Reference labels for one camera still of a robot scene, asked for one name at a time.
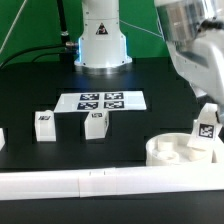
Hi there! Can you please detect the black vertical post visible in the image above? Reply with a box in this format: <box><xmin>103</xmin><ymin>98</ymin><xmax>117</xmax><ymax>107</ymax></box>
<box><xmin>56</xmin><ymin>0</ymin><xmax>75</xmax><ymax>71</ymax></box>

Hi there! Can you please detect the black cable upper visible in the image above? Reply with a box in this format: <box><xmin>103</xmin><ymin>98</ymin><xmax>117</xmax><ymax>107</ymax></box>
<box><xmin>0</xmin><ymin>41</ymin><xmax>80</xmax><ymax>69</ymax></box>

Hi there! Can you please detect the black cable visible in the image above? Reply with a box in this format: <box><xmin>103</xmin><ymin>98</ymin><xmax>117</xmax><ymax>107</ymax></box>
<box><xmin>30</xmin><ymin>49</ymin><xmax>80</xmax><ymax>64</ymax></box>
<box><xmin>0</xmin><ymin>41</ymin><xmax>80</xmax><ymax>69</ymax></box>

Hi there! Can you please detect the white front wall bar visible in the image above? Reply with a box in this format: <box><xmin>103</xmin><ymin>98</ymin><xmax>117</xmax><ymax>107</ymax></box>
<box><xmin>0</xmin><ymin>164</ymin><xmax>224</xmax><ymax>200</ymax></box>

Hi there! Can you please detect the white marker base plate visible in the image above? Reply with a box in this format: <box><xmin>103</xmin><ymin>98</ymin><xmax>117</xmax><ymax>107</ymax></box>
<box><xmin>54</xmin><ymin>91</ymin><xmax>147</xmax><ymax>113</ymax></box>

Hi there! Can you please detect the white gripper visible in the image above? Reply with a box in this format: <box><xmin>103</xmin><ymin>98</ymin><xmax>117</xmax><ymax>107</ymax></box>
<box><xmin>168</xmin><ymin>33</ymin><xmax>224</xmax><ymax>105</ymax></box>

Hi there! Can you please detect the white left wall piece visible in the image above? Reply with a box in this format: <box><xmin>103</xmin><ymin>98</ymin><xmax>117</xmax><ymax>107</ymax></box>
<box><xmin>0</xmin><ymin>128</ymin><xmax>5</xmax><ymax>151</ymax></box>

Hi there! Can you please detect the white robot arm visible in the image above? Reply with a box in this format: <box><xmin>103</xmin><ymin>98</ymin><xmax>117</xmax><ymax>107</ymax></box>
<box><xmin>75</xmin><ymin>0</ymin><xmax>224</xmax><ymax>105</ymax></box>

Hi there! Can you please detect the thin white cable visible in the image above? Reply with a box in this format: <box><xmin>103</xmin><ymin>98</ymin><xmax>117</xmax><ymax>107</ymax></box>
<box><xmin>0</xmin><ymin>0</ymin><xmax>28</xmax><ymax>55</ymax></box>

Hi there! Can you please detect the black cable lower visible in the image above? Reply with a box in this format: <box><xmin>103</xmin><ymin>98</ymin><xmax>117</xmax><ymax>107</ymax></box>
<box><xmin>30</xmin><ymin>49</ymin><xmax>80</xmax><ymax>64</ymax></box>

